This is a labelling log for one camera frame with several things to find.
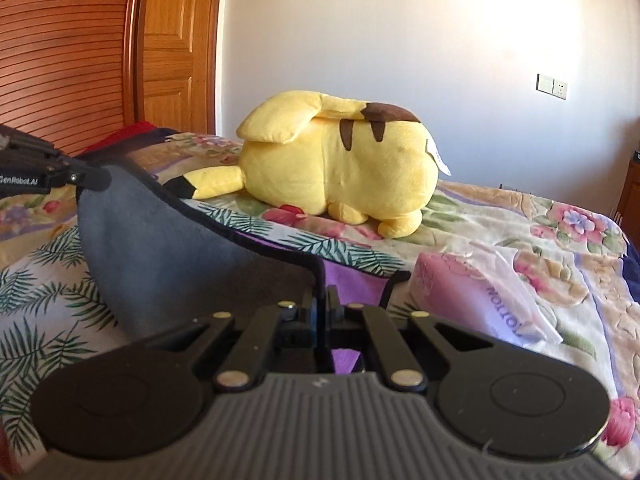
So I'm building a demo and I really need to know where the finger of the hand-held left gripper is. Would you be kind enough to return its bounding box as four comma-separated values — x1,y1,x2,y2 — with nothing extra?
48,153,112,193

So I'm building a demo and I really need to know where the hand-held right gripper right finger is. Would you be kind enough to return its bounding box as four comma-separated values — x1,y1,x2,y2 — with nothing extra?
325,284,497,395

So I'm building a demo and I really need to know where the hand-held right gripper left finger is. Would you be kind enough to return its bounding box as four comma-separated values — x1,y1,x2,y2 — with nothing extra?
167,297,322,393

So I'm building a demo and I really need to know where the grey towel with black edge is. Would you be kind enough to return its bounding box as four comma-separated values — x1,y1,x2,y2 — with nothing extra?
75,154,412,342

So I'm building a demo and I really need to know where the red cloth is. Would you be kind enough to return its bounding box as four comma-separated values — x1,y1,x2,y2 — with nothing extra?
79,120,157,157

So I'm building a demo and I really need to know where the wooden louvered wardrobe door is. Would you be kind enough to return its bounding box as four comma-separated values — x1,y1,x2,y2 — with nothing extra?
0,0,147,157

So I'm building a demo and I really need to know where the pink tissue packet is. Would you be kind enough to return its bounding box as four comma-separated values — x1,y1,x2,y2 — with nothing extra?
409,252,564,349

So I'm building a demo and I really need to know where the yellow plush toy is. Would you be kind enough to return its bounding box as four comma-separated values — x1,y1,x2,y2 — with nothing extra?
164,89,449,239

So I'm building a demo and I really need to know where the floral printed blanket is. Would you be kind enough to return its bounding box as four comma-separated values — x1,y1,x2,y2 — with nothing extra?
0,130,640,461

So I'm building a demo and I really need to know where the wooden cabinet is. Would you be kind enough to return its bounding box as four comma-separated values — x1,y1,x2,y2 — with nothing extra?
612,155,640,232

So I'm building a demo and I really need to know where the white wall socket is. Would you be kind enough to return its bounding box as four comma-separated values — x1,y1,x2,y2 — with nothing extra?
536,73,571,100

